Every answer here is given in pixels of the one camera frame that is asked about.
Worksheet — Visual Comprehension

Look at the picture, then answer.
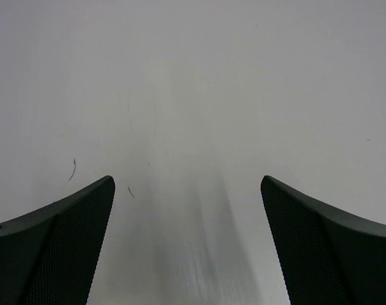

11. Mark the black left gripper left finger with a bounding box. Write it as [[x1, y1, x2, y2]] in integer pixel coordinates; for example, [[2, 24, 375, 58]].
[[0, 175, 115, 304]]

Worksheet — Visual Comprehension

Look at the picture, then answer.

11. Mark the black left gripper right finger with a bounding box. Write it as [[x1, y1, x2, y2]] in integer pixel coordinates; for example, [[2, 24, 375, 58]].
[[261, 175, 386, 304]]

